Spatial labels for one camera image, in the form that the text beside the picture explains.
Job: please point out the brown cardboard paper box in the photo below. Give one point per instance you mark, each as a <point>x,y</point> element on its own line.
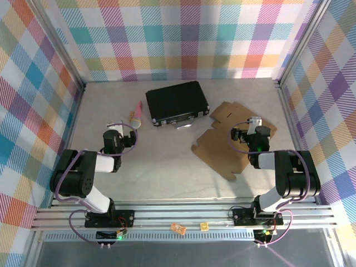
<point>222,150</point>

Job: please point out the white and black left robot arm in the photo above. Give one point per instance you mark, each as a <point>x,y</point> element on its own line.
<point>100,162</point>

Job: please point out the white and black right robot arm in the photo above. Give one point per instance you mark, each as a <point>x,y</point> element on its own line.
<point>265,160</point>

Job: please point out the black briefcase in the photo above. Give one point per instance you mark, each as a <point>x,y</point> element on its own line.
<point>175,103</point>

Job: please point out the plaid cloth backdrop panel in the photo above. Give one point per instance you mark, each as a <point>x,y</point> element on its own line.
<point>178,41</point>
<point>333,111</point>
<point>22,111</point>

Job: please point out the yellow paper tag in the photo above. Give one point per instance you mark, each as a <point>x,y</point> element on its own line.
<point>204,226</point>

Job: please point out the orange paper tag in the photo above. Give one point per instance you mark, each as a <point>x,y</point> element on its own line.
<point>178,228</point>

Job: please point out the grey metal panel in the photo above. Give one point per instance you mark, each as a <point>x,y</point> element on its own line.
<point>178,256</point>

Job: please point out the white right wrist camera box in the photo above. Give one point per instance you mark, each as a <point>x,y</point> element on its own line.
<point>255,123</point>

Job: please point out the aluminium side rail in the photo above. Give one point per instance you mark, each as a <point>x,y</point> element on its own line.
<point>287,116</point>
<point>74,116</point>

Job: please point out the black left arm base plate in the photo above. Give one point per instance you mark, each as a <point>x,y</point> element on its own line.
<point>125,218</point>

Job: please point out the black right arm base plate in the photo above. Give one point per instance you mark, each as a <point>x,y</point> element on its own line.
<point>242,217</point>

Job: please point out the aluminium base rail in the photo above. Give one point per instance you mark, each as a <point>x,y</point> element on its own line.
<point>180,214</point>

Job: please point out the aluminium corner post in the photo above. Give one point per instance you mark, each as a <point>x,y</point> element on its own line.
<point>57,41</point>
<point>301,41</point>

